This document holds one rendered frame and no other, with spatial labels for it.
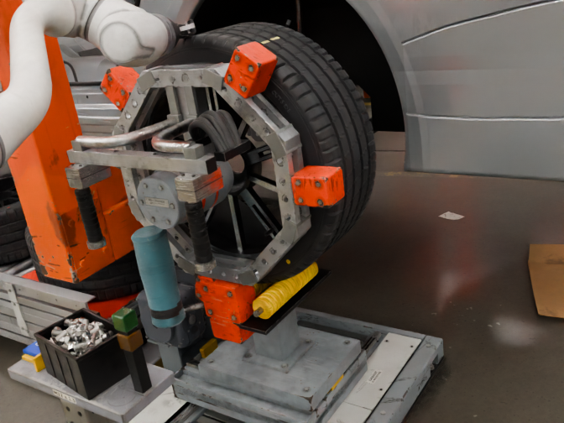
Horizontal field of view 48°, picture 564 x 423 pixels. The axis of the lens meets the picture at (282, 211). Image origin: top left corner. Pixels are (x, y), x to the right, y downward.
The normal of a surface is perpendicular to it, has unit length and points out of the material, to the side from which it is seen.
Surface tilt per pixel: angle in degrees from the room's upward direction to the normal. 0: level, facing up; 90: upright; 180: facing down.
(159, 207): 90
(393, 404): 0
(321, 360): 0
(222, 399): 90
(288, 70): 43
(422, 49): 90
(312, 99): 58
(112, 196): 90
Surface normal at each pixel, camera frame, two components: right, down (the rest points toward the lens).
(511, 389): -0.14, -0.92
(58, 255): -0.54, 0.38
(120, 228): 0.83, 0.10
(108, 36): -0.22, 0.24
